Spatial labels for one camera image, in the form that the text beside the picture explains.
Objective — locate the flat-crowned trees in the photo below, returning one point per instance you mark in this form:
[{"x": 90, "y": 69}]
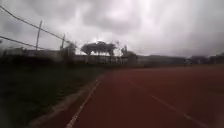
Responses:
[{"x": 98, "y": 47}]

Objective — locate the pole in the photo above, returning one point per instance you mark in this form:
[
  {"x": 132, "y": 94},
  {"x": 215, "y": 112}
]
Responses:
[
  {"x": 63, "y": 41},
  {"x": 38, "y": 35}
]

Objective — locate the red running track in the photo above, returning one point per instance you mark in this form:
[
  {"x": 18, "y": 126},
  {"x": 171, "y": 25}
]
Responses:
[{"x": 156, "y": 96}]

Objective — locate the grey kerb strip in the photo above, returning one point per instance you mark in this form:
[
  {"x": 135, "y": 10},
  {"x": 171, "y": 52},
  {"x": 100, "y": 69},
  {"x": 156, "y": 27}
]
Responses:
[{"x": 63, "y": 105}]

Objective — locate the green grass verge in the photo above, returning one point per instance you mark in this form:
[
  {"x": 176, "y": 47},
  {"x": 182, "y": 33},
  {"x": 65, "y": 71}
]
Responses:
[{"x": 30, "y": 90}]

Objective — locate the long low boundary wall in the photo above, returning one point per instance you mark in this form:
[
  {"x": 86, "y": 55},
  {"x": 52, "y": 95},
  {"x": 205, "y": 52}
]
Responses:
[{"x": 150, "y": 60}]

